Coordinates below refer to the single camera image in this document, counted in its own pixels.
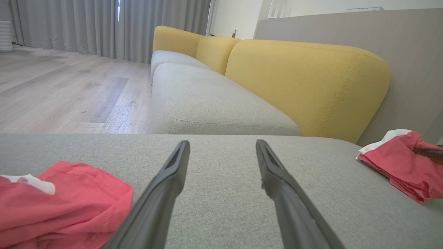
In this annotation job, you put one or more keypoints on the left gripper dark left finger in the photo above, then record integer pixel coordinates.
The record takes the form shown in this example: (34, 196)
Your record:
(155, 207)

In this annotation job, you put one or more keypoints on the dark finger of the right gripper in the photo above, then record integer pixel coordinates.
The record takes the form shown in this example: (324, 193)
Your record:
(432, 154)

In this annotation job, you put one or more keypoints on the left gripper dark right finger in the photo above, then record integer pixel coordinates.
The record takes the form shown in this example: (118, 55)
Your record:
(294, 214)

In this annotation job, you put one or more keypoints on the red garment with white trim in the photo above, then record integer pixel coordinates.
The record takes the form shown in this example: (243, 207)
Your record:
(62, 204)
(401, 166)

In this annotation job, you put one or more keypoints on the wide grey sofa ottoman cushion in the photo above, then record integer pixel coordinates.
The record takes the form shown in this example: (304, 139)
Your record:
(225, 214)

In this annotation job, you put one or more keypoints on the long grey sofa seat cushion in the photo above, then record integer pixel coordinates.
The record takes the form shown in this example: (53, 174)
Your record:
(207, 100)

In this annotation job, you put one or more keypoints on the wide yellow sofa back cushion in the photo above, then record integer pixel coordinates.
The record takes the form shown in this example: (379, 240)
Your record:
(304, 83)

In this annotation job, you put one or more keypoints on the short grey sofa seat cushion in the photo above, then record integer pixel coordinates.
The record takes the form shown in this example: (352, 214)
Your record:
(166, 58)

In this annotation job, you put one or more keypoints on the flat white device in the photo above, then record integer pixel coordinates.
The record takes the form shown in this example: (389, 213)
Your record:
(365, 8)

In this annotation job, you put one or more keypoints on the narrow yellow sofa back cushion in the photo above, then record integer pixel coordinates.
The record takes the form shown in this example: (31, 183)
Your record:
(214, 53)

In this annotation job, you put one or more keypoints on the yellow sofa armrest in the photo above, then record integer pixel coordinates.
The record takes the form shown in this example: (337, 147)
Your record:
(174, 39)

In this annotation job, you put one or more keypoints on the grey pleated curtain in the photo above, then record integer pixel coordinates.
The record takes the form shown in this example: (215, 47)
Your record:
(69, 24)
(162, 20)

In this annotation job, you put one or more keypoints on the white ribbed plant pot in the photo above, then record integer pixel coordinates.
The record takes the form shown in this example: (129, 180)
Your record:
(5, 36)

